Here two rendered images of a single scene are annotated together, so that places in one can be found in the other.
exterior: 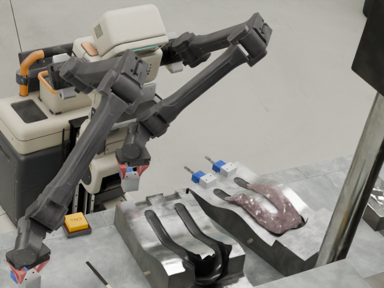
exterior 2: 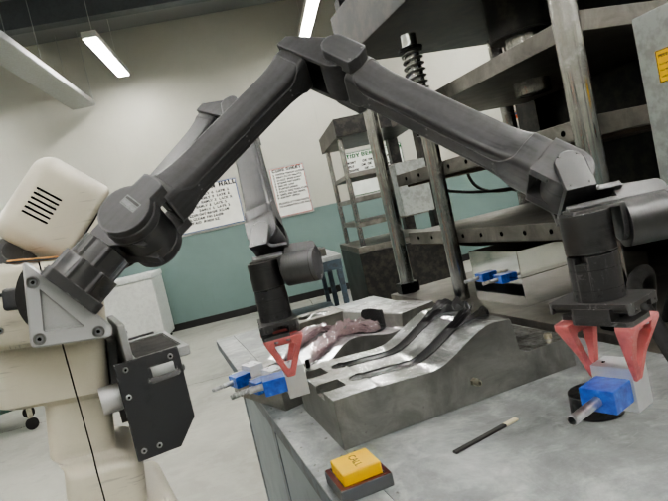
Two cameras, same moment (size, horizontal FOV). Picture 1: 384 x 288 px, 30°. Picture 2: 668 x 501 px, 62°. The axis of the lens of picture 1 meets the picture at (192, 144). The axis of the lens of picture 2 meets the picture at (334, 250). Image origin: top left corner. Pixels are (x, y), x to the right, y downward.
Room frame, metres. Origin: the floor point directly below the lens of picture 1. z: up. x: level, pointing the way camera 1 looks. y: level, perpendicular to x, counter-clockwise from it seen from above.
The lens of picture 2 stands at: (1.41, 1.08, 1.21)
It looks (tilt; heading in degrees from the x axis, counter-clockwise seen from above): 4 degrees down; 287
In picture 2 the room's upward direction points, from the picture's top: 13 degrees counter-clockwise
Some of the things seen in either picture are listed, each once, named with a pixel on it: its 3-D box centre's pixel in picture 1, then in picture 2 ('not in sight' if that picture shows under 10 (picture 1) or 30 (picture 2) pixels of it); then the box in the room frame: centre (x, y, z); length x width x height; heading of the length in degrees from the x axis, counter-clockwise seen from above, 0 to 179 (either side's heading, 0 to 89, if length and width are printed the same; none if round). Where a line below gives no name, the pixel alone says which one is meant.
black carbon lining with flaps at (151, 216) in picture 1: (188, 236); (414, 335); (1.62, -0.04, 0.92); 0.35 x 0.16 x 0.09; 34
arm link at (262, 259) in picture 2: (135, 134); (268, 273); (1.80, 0.18, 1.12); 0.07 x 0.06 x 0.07; 1
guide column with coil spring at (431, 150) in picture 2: not in sight; (445, 214); (1.59, -0.98, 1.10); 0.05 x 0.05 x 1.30
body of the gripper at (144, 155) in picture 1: (134, 148); (273, 308); (1.81, 0.18, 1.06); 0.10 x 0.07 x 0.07; 118
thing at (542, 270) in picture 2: not in sight; (557, 259); (1.25, -0.95, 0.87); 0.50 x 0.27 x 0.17; 34
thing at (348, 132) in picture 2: not in sight; (386, 214); (2.53, -4.91, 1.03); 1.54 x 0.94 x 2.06; 113
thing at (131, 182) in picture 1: (126, 172); (268, 385); (1.85, 0.20, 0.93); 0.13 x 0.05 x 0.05; 27
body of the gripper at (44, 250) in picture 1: (28, 247); (596, 281); (1.31, 0.37, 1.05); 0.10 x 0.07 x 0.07; 143
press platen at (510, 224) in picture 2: not in sight; (569, 212); (1.17, -1.06, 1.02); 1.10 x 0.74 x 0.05; 124
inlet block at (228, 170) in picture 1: (218, 166); (237, 381); (2.08, -0.11, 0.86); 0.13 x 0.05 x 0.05; 52
